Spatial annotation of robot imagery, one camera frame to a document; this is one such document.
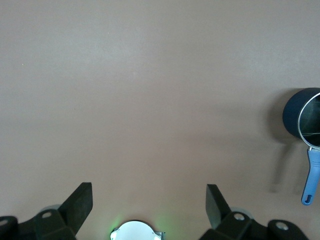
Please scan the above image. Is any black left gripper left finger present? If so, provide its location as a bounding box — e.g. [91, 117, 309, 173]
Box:
[0, 182, 94, 240]

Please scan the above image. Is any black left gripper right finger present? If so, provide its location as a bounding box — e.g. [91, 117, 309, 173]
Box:
[199, 184, 308, 240]

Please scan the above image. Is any black saucepan with blue handle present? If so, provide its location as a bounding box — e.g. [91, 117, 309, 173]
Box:
[282, 87, 320, 206]

